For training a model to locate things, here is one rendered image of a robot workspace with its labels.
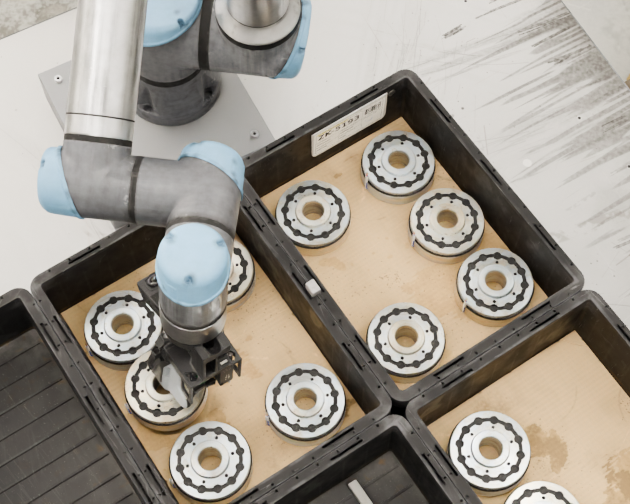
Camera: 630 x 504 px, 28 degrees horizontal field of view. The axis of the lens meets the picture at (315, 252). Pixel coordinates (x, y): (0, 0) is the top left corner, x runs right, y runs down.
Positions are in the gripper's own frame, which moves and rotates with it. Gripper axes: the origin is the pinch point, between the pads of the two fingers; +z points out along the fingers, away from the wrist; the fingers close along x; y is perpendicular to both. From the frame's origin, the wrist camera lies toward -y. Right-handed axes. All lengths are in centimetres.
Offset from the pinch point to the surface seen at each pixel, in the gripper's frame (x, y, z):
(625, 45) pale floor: 142, -44, 74
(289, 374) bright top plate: 11.1, 7.2, 0.2
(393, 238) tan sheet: 34.7, -2.5, 1.0
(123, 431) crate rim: -11.4, 4.5, -4.8
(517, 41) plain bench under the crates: 77, -25, 10
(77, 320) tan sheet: -7.5, -15.8, 4.9
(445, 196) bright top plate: 43.1, -2.7, -2.7
